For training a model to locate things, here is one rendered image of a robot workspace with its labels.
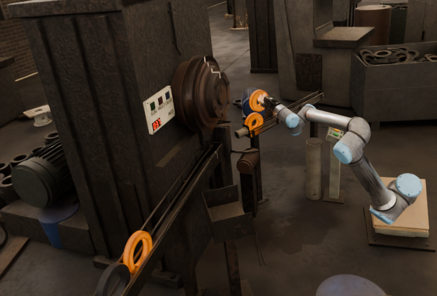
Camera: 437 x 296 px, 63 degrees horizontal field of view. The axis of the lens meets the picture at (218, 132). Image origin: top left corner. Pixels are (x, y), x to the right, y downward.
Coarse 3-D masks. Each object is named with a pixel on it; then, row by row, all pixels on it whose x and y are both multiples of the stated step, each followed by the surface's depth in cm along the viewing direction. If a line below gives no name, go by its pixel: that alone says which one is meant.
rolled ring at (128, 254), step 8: (136, 232) 164; (144, 232) 166; (128, 240) 160; (136, 240) 160; (144, 240) 169; (128, 248) 157; (144, 248) 171; (128, 256) 156; (144, 256) 170; (128, 264) 157; (136, 264) 166
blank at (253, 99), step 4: (256, 92) 255; (260, 92) 256; (264, 92) 258; (252, 96) 254; (256, 96) 256; (252, 100) 255; (256, 100) 257; (252, 104) 256; (256, 104) 258; (252, 108) 257; (256, 108) 259; (260, 108) 261; (264, 108) 263
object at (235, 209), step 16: (208, 192) 196; (224, 192) 198; (208, 208) 200; (224, 208) 199; (240, 208) 198; (224, 224) 174; (240, 224) 177; (224, 240) 178; (224, 288) 223; (240, 288) 212
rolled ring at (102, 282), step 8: (112, 264) 150; (120, 264) 152; (104, 272) 146; (112, 272) 146; (120, 272) 155; (128, 272) 157; (104, 280) 143; (120, 280) 157; (128, 280) 158; (104, 288) 143; (120, 288) 156
